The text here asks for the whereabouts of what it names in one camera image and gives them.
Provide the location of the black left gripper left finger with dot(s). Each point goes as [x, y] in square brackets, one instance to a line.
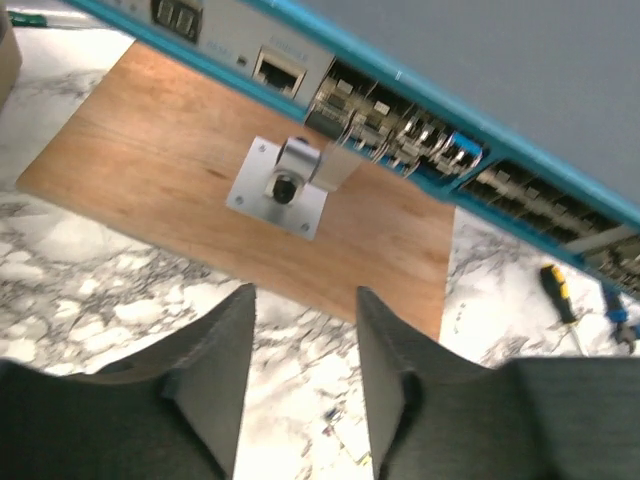
[172, 410]

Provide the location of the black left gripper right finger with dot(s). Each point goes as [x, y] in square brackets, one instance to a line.
[432, 414]

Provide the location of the yellow black screwdriver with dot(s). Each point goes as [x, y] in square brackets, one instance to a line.
[555, 287]

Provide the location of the wooden base board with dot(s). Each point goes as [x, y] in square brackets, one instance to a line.
[153, 153]

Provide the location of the tan plastic tool case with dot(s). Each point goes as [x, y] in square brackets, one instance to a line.
[10, 56]

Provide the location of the blue handled pliers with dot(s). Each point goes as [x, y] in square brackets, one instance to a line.
[623, 332]

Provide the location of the metal switch stand bracket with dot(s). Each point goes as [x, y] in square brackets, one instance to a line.
[287, 185]

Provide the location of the dark blue network switch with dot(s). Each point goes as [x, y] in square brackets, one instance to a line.
[525, 113]

